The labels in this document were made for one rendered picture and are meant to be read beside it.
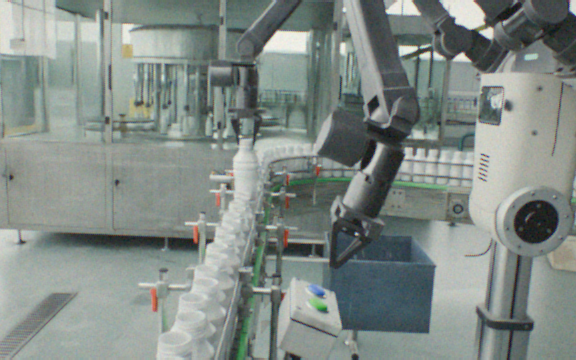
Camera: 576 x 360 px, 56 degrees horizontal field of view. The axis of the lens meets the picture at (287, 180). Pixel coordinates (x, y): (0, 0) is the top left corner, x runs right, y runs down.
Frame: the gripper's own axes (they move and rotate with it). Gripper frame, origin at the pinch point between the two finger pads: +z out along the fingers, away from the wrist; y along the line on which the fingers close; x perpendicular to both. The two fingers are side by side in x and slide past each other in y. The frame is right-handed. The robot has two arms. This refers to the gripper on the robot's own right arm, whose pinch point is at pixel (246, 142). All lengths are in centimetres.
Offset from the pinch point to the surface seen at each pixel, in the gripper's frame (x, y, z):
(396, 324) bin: -9, -46, 54
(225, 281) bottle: 61, -2, 17
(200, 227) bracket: 7.7, 10.8, 21.9
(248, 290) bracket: 52, -5, 21
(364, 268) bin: -9, -35, 37
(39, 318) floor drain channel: -162, 134, 128
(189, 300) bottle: 76, 1, 14
